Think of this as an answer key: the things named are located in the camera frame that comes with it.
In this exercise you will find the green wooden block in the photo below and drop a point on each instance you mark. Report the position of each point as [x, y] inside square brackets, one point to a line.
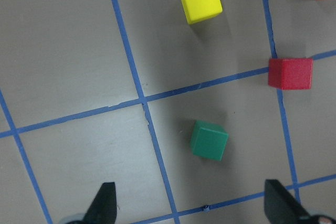
[208, 140]

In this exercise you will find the yellow wooden block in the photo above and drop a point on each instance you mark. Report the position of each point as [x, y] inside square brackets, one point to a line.
[199, 10]

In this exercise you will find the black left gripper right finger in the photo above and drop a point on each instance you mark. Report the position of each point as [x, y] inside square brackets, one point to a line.
[280, 206]

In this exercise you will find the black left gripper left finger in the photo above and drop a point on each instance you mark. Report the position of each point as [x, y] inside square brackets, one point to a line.
[103, 208]

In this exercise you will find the red wooden block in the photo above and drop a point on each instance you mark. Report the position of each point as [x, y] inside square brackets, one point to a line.
[290, 73]

